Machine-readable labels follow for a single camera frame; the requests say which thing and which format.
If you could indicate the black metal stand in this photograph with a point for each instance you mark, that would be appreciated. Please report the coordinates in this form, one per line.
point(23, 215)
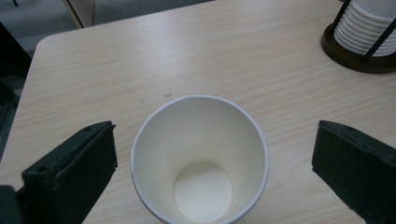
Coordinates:
point(12, 53)

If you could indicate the beige wooden partition panel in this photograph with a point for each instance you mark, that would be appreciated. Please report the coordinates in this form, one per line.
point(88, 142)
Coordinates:
point(84, 12)

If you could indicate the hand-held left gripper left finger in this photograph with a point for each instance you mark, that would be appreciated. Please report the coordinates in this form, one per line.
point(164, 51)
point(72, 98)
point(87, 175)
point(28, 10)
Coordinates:
point(71, 174)

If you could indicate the single white paper cup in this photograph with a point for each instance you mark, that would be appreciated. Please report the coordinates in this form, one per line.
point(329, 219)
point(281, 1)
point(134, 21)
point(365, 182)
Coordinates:
point(199, 140)

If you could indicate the stack of white paper cups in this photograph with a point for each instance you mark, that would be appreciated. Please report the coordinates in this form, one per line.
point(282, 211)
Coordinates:
point(361, 34)

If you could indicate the dark brown cup holder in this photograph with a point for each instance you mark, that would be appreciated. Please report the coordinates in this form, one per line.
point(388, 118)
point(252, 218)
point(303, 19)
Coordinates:
point(342, 59)

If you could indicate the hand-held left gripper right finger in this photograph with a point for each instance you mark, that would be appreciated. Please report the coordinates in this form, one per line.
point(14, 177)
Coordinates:
point(358, 168)

